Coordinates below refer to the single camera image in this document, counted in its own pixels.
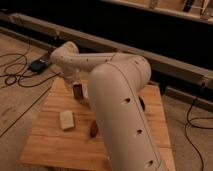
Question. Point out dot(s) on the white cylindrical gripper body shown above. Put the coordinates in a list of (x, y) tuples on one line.
[(71, 80)]

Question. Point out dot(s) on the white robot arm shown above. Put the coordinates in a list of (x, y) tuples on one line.
[(114, 82)]

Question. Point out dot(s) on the brown rectangular block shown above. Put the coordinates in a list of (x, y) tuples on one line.
[(78, 92)]

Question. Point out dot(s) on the blue power adapter box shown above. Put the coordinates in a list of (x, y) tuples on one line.
[(37, 66)]

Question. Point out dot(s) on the brown oblong object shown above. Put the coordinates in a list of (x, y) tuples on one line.
[(93, 129)]

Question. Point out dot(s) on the wooden board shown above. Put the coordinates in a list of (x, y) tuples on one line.
[(48, 145)]

